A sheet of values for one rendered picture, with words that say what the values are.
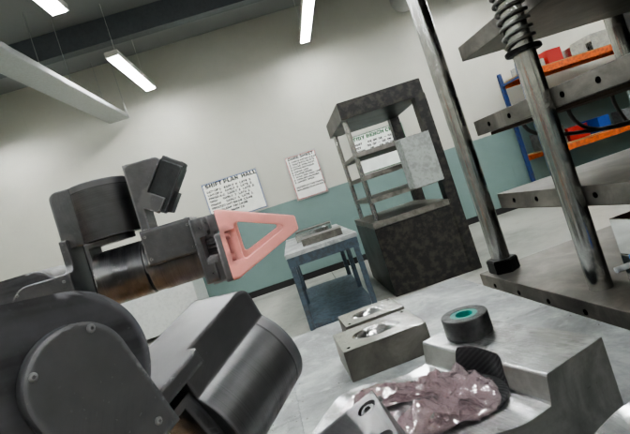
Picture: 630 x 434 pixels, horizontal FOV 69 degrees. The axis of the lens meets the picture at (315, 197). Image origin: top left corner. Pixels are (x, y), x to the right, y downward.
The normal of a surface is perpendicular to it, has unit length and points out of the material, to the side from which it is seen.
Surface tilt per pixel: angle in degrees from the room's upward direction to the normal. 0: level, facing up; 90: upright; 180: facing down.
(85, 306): 90
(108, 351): 90
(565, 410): 90
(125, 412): 90
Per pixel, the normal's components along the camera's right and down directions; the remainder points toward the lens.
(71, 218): 0.14, -0.05
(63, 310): 0.80, -0.26
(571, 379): 0.40, -0.13
